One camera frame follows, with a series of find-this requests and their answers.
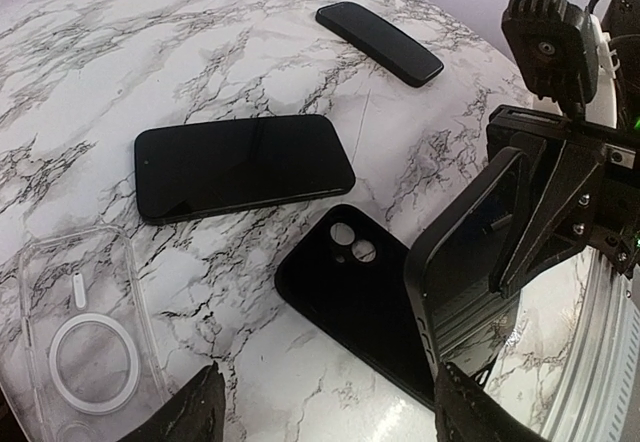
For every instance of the black phone case camera cutouts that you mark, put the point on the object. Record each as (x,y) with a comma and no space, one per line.
(380,40)

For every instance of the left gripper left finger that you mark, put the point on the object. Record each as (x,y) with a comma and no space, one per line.
(195,413)

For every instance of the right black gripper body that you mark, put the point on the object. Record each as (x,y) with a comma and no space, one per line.
(615,231)

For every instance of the black cased phone dual camera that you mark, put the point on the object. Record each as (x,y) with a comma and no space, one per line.
(346,277)

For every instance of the black phone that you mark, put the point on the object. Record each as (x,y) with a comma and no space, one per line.
(450,270)
(206,169)

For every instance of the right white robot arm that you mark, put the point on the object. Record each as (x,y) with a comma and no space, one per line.
(616,103)

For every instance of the clear magsafe phone case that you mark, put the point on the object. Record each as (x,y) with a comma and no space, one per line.
(92,363)

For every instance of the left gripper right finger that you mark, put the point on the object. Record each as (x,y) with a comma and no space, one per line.
(464,412)

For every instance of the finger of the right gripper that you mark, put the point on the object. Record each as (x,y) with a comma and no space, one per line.
(555,208)

